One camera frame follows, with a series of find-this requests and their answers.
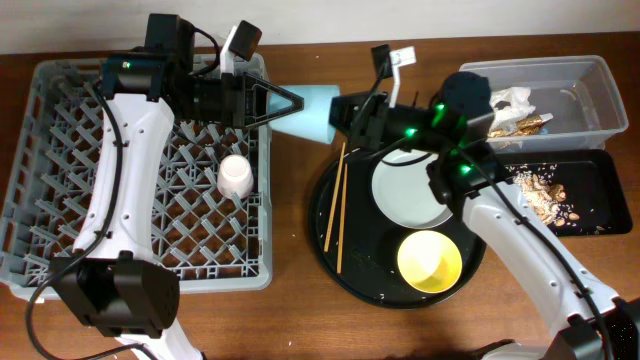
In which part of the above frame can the light blue cup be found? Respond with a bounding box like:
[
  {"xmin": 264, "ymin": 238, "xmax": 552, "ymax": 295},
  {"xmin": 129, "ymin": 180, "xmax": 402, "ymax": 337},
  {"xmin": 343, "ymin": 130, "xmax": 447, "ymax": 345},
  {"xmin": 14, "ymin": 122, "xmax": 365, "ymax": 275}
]
[{"xmin": 269, "ymin": 85, "xmax": 340, "ymax": 144}]

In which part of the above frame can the wooden chopstick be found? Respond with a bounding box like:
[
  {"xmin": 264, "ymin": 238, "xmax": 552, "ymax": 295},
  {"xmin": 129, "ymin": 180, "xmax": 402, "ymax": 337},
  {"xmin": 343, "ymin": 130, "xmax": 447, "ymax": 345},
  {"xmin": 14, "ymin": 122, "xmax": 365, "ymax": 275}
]
[
  {"xmin": 337, "ymin": 171, "xmax": 348, "ymax": 274},
  {"xmin": 323, "ymin": 143, "xmax": 346, "ymax": 253}
]

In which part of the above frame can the white plate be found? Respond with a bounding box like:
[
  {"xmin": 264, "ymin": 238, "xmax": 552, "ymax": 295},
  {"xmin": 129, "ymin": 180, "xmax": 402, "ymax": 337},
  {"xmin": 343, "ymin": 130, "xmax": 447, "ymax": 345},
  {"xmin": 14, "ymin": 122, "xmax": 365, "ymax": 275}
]
[{"xmin": 371, "ymin": 149, "xmax": 452, "ymax": 229}]

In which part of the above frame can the white cup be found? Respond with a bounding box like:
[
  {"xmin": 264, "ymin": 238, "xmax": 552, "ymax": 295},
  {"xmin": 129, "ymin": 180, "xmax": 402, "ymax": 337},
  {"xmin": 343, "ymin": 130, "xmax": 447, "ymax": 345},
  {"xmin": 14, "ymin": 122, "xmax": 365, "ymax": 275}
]
[{"xmin": 217, "ymin": 154, "xmax": 254, "ymax": 199}]

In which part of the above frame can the white paper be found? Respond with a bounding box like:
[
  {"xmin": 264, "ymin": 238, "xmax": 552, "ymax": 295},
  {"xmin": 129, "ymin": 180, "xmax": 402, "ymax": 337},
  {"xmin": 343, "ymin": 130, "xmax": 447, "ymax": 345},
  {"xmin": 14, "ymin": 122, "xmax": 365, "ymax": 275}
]
[{"xmin": 489, "ymin": 87, "xmax": 536, "ymax": 131}]

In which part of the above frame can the yellow bowl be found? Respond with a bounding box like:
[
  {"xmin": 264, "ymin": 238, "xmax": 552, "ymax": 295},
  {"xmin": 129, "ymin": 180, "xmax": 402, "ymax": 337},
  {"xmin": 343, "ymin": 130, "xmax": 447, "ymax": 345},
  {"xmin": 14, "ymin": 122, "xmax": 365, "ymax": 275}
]
[{"xmin": 396, "ymin": 230, "xmax": 463, "ymax": 294}]

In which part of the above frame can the gold snack wrapper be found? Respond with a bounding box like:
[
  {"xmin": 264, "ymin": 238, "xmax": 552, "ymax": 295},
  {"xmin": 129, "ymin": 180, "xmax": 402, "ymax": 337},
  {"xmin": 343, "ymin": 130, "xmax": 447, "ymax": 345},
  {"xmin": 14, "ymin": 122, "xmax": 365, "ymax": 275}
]
[{"xmin": 488, "ymin": 113, "xmax": 554, "ymax": 138}]

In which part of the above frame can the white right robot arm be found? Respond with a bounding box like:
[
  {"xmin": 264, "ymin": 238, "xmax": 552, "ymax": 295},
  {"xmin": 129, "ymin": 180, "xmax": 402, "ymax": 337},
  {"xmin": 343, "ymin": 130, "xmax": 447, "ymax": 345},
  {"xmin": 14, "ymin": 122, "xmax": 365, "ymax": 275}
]
[{"xmin": 329, "ymin": 72, "xmax": 639, "ymax": 360}]

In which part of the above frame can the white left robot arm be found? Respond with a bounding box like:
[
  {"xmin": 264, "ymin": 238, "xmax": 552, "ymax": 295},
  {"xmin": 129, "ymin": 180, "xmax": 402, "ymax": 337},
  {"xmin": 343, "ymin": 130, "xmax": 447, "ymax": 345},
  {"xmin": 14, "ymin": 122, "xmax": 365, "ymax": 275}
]
[{"xmin": 48, "ymin": 13, "xmax": 304, "ymax": 359}]

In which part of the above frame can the grey dishwasher rack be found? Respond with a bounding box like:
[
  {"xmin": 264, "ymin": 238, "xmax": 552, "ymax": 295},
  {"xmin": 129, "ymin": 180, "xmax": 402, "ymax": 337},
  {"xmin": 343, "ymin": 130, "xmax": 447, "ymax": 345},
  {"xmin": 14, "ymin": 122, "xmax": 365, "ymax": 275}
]
[{"xmin": 1, "ymin": 59, "xmax": 272, "ymax": 299}]

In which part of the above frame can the round black tray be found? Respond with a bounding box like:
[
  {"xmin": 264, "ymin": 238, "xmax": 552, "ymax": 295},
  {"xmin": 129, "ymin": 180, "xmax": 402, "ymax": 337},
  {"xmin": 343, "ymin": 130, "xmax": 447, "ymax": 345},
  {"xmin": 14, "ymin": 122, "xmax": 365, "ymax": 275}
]
[{"xmin": 307, "ymin": 158, "xmax": 486, "ymax": 310}]

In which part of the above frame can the pile of rice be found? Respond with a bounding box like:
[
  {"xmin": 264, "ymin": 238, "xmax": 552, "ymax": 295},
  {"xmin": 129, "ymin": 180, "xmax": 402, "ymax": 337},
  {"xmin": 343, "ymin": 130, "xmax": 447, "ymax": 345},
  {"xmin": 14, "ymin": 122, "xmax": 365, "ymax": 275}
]
[{"xmin": 507, "ymin": 165, "xmax": 564, "ymax": 225}]

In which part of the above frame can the clear plastic bin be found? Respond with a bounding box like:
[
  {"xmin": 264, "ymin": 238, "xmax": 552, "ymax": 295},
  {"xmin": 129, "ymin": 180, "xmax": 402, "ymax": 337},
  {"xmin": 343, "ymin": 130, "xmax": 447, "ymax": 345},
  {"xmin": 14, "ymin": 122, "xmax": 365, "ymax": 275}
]
[{"xmin": 460, "ymin": 55, "xmax": 629, "ymax": 153}]

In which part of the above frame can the black rectangular tray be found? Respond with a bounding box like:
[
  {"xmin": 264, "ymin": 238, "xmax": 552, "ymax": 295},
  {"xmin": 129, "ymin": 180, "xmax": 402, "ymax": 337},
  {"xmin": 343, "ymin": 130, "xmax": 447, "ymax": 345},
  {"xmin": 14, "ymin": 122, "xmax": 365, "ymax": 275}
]
[{"xmin": 498, "ymin": 149, "xmax": 633, "ymax": 237}]

